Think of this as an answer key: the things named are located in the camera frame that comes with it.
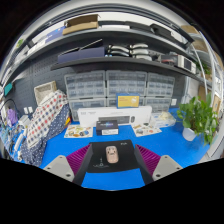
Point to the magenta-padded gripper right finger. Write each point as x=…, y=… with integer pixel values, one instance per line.
x=165, y=166

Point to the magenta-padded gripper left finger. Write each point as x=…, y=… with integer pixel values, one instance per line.
x=60, y=166

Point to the black mouse pad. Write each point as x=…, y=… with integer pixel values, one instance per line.
x=98, y=156

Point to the small black mouse box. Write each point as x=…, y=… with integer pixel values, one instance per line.
x=107, y=127

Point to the navy polka dot cloth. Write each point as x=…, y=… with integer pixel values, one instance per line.
x=36, y=150

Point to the colourful sticker sheet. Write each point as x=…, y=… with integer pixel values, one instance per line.
x=78, y=131
x=146, y=130

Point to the yellow red tool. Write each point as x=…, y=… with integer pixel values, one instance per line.
x=67, y=121

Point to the red blue checkered cloth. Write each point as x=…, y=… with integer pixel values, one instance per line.
x=46, y=116

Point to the white plastic bottles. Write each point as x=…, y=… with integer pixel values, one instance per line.
x=24, y=121

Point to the green potted plant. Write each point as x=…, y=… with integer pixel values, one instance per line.
x=196, y=116

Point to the long white keyboard box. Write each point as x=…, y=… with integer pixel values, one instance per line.
x=90, y=115

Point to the grey drawer cabinet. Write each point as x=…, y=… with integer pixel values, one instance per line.
x=111, y=101
x=86, y=105
x=160, y=85
x=158, y=104
x=126, y=83
x=85, y=85

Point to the purple bag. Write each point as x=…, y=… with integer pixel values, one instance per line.
x=12, y=116

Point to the yellow card box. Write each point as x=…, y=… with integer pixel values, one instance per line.
x=128, y=101

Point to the cream woven basket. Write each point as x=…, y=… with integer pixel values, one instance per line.
x=45, y=91

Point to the teal tool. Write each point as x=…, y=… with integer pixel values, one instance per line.
x=8, y=89

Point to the grey pegboard panel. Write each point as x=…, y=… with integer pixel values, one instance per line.
x=43, y=71

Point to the dark wall shelf unit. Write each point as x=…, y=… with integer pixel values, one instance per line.
x=100, y=61

